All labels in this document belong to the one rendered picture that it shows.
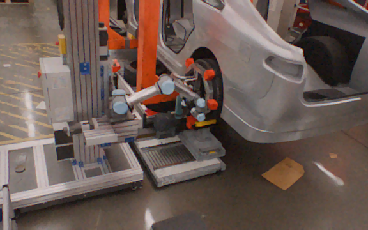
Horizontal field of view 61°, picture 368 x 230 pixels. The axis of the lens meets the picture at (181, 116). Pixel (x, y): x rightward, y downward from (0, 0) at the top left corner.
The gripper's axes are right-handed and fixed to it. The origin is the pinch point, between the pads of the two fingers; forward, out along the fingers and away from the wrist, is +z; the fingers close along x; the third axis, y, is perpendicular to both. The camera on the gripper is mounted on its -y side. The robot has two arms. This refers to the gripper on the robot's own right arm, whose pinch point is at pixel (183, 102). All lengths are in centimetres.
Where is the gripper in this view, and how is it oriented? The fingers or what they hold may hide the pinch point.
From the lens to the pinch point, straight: 313.4
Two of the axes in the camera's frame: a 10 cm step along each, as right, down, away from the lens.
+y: 1.1, -8.6, -4.9
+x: -8.8, 1.4, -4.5
